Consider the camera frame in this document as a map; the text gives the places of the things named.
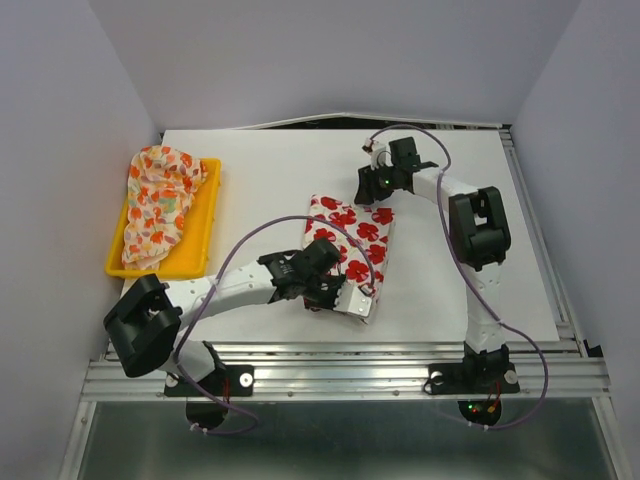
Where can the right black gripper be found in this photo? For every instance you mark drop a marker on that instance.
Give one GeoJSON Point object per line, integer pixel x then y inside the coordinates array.
{"type": "Point", "coordinates": [367, 190]}

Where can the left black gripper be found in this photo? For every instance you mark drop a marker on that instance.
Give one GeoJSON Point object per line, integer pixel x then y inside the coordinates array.
{"type": "Point", "coordinates": [337, 281]}

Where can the white red poppy skirt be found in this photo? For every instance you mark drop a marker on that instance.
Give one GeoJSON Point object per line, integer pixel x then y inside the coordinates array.
{"type": "Point", "coordinates": [362, 234]}

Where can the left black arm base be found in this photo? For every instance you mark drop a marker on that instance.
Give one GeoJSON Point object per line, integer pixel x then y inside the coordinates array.
{"type": "Point", "coordinates": [233, 381]}

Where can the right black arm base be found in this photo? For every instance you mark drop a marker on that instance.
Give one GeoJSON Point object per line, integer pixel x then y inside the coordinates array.
{"type": "Point", "coordinates": [455, 379]}

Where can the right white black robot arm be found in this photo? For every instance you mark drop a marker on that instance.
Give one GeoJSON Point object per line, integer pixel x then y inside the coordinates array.
{"type": "Point", "coordinates": [478, 237]}

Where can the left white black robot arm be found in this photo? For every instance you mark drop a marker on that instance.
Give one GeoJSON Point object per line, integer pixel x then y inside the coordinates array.
{"type": "Point", "coordinates": [149, 325]}

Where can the yellow plastic tray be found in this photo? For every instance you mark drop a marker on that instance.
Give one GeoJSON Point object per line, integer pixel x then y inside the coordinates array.
{"type": "Point", "coordinates": [189, 258]}

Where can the orange floral skirt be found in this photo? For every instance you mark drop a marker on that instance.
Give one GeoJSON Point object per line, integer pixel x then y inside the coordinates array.
{"type": "Point", "coordinates": [161, 189]}

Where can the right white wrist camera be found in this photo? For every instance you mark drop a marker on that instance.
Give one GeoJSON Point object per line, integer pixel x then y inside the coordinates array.
{"type": "Point", "coordinates": [378, 152]}

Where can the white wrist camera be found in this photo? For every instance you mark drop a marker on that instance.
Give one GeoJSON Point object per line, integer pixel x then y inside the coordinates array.
{"type": "Point", "coordinates": [378, 152]}
{"type": "Point", "coordinates": [352, 300]}

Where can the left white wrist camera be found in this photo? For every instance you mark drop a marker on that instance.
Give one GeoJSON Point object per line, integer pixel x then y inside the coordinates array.
{"type": "Point", "coordinates": [352, 300]}

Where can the aluminium frame rail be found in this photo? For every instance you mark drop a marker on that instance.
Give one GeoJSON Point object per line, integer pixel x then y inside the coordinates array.
{"type": "Point", "coordinates": [397, 371]}

